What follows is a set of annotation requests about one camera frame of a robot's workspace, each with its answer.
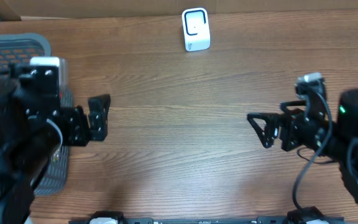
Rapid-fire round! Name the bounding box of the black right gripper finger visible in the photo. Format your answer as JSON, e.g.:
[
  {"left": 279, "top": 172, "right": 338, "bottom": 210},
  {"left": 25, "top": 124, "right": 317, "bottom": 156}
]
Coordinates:
[
  {"left": 280, "top": 100, "right": 306, "bottom": 116},
  {"left": 247, "top": 113, "right": 282, "bottom": 148}
]

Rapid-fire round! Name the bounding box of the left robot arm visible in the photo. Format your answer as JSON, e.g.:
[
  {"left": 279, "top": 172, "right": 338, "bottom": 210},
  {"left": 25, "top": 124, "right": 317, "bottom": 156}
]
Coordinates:
[{"left": 0, "top": 80, "right": 111, "bottom": 223}]

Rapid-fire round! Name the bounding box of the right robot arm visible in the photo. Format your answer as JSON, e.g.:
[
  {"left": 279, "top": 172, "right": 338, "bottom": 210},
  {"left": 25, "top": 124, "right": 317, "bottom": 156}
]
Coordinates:
[{"left": 247, "top": 88, "right": 358, "bottom": 204}]

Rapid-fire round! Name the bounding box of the white barcode scanner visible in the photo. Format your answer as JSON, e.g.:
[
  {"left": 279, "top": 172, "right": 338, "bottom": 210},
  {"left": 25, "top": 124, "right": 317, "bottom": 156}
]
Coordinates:
[{"left": 181, "top": 7, "right": 211, "bottom": 52}]

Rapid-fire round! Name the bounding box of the grey plastic basket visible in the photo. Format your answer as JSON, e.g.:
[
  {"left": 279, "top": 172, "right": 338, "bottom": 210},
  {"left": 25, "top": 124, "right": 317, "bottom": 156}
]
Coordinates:
[{"left": 0, "top": 33, "right": 70, "bottom": 195}]

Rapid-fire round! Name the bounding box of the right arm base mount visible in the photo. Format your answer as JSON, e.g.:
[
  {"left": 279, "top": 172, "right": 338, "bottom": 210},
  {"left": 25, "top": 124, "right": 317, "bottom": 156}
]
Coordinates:
[{"left": 287, "top": 207, "right": 325, "bottom": 224}]

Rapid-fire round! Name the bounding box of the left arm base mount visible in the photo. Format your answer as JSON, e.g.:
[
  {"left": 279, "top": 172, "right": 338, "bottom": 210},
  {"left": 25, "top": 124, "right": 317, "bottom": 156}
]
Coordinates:
[{"left": 88, "top": 211, "right": 127, "bottom": 224}]

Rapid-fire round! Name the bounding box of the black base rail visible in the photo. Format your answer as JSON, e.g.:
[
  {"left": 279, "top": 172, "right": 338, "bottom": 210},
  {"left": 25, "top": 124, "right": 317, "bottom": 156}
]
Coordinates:
[{"left": 68, "top": 216, "right": 344, "bottom": 224}]

